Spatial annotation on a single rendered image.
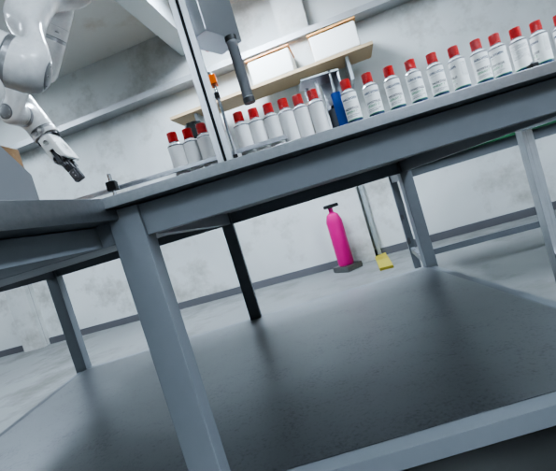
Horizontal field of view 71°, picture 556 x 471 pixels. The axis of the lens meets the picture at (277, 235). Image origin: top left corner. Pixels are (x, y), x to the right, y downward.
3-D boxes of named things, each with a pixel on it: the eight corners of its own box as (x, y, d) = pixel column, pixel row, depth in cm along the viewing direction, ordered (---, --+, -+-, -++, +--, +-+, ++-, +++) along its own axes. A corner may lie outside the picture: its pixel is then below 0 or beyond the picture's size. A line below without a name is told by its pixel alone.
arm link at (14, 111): (38, 28, 116) (14, 128, 121) (72, 46, 132) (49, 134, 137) (11, 18, 117) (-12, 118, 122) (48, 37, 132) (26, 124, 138)
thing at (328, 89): (353, 147, 148) (334, 79, 147) (361, 139, 135) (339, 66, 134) (318, 157, 148) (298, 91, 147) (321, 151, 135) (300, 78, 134)
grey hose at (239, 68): (255, 103, 124) (235, 37, 123) (255, 99, 120) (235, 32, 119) (245, 106, 124) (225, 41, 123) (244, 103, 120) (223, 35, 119)
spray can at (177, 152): (198, 190, 135) (180, 132, 134) (193, 189, 130) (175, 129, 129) (184, 193, 136) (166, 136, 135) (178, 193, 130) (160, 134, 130)
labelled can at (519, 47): (527, 88, 129) (511, 26, 128) (517, 92, 134) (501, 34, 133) (542, 83, 129) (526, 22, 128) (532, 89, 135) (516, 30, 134)
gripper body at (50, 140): (46, 125, 127) (68, 153, 128) (64, 132, 138) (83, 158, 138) (28, 140, 128) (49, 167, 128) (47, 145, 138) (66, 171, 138)
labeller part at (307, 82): (334, 80, 147) (333, 78, 146) (338, 69, 135) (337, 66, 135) (299, 92, 147) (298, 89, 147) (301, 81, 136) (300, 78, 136)
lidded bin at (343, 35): (362, 58, 393) (355, 33, 392) (363, 43, 355) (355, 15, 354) (317, 75, 403) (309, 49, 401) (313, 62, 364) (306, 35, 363)
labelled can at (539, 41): (563, 77, 129) (547, 15, 128) (547, 81, 129) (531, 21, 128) (552, 81, 134) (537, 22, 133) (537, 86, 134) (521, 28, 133)
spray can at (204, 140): (228, 179, 133) (210, 121, 132) (218, 181, 129) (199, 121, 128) (218, 184, 136) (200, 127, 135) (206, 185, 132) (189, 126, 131)
